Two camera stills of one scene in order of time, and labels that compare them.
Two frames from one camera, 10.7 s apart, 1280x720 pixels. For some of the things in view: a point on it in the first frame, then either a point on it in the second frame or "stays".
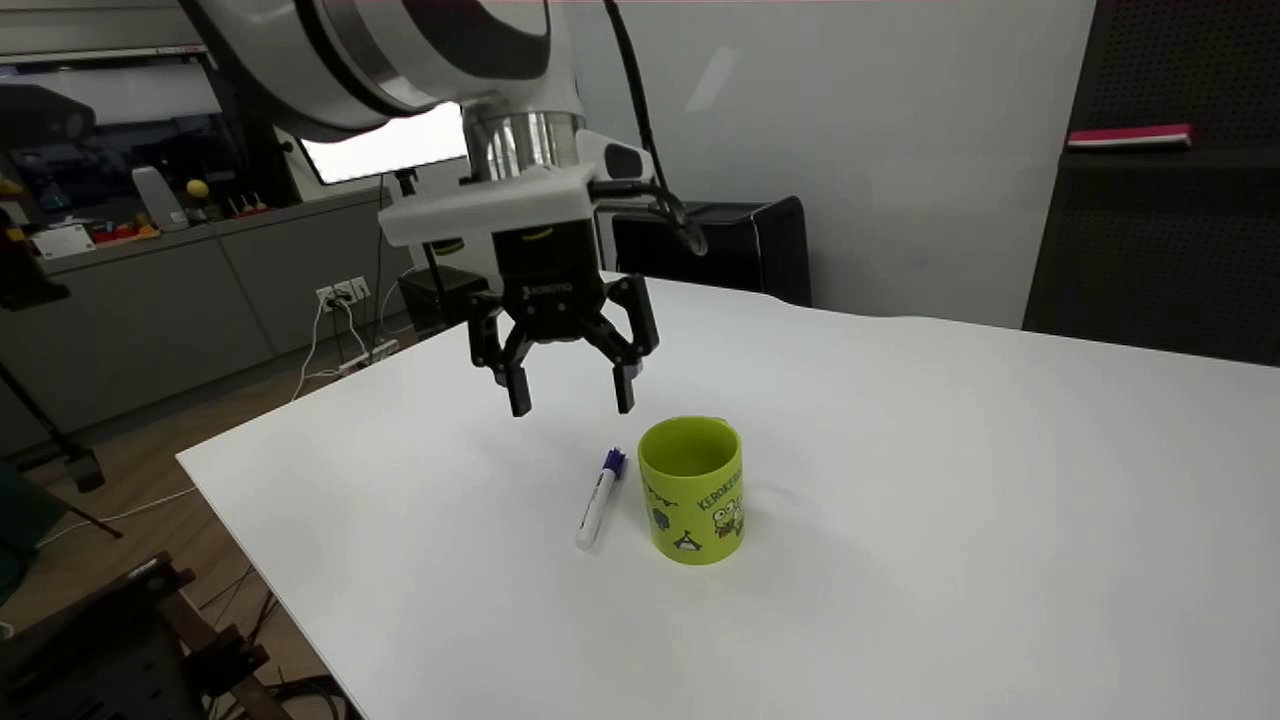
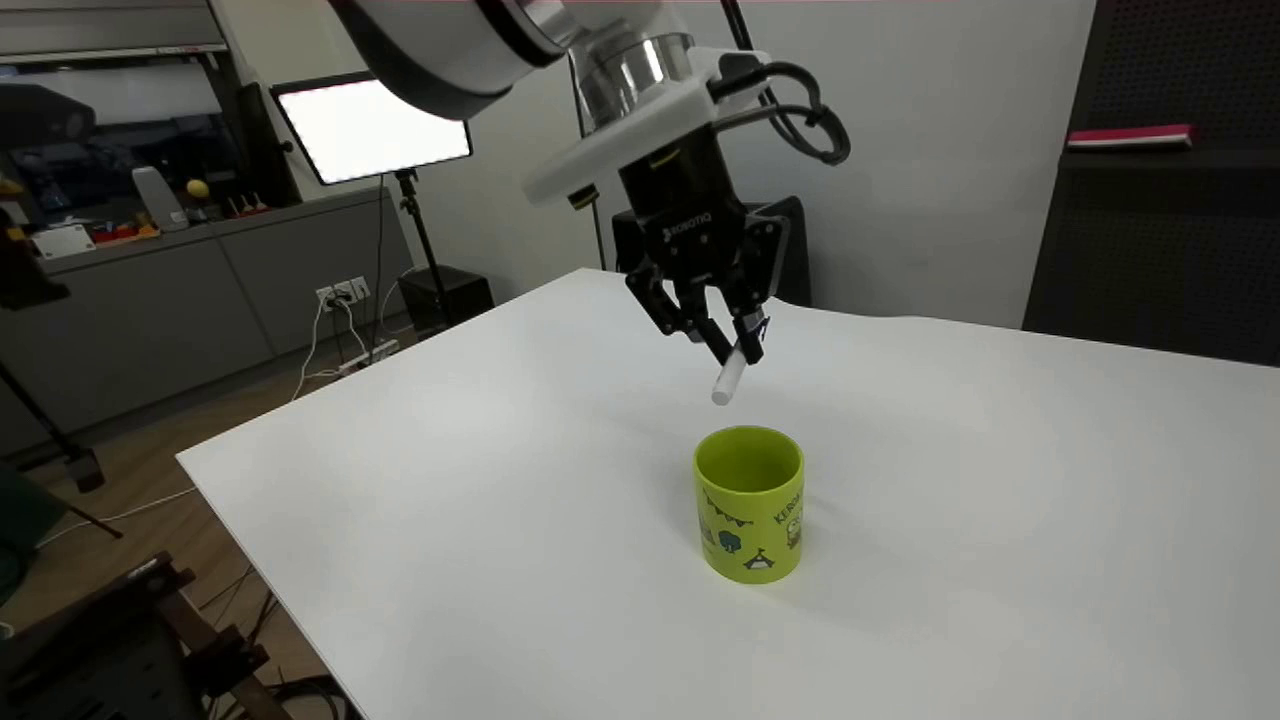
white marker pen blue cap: x=615 y=466 → x=726 y=376
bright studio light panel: x=397 y=145 stays
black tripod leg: x=82 y=466 stays
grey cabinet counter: x=160 y=314 stays
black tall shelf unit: x=1167 y=206 stays
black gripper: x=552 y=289 → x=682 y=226
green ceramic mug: x=692 y=488 → x=751 y=501
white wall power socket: x=342 y=295 stays
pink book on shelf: x=1125 y=134 stays
